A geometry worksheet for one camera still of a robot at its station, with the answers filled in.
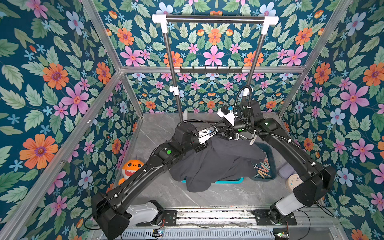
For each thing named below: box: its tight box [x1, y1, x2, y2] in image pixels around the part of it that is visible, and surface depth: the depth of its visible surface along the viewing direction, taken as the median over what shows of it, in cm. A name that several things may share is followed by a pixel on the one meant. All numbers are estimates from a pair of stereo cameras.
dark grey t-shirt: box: [168, 136, 267, 192], surface depth 74 cm
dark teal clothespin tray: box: [250, 142, 277, 182], surface depth 90 cm
